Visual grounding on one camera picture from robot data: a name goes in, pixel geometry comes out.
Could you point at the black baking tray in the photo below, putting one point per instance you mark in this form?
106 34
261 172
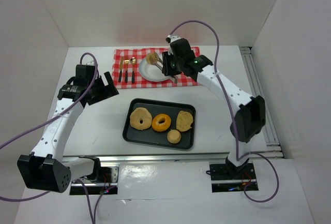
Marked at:
151 137

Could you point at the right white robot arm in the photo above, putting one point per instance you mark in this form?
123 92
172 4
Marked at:
247 112

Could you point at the gold fork black handle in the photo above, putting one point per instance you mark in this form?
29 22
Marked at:
126 63

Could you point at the red checkered cloth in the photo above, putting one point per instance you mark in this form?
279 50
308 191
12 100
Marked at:
140 82

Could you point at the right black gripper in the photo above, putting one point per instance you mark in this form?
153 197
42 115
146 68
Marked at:
167 63

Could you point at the metal tongs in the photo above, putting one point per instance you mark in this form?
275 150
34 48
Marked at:
159 66

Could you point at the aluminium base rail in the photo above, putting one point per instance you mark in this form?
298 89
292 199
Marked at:
221 180

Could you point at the gold spoon black handle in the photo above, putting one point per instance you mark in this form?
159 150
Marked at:
133 62

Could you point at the speckled bread slice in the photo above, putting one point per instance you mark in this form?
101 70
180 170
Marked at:
184 121

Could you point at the gold knife black handle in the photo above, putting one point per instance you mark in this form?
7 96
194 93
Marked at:
120 69

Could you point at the pale bagel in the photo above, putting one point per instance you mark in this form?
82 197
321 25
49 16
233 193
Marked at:
140 119

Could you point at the orange glazed donut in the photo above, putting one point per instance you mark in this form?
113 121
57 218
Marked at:
161 123

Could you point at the aluminium side rail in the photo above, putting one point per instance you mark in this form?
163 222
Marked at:
274 149

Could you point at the small round bun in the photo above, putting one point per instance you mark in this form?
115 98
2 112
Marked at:
174 136
151 59

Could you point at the white plate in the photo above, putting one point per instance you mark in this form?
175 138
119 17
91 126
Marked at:
150 72

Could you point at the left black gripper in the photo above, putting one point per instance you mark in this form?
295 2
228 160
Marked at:
101 91

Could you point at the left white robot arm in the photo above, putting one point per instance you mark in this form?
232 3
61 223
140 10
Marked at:
43 168

